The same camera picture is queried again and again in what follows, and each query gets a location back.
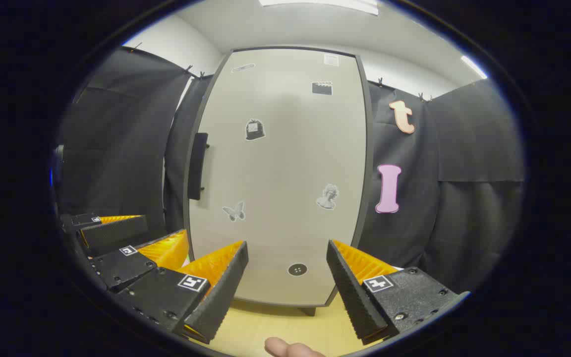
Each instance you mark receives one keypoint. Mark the large ceiling light panel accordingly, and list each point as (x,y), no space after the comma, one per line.
(320,4)

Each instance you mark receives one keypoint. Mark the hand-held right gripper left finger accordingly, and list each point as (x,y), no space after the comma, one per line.
(223,292)

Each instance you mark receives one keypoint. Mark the beige cabinet door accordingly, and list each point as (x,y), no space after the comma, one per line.
(285,173)

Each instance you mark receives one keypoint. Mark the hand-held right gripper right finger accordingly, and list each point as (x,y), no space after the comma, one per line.
(352,297)

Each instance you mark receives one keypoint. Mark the small ceiling light panel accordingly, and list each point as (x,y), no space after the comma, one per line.
(474,67)

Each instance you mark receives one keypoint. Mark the grey cabinet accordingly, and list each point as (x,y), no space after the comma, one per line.
(308,311)

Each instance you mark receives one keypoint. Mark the black backdrop cloth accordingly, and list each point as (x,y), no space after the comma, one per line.
(117,148)

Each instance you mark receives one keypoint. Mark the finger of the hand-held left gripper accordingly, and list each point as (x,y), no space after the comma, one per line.
(122,267)
(117,235)

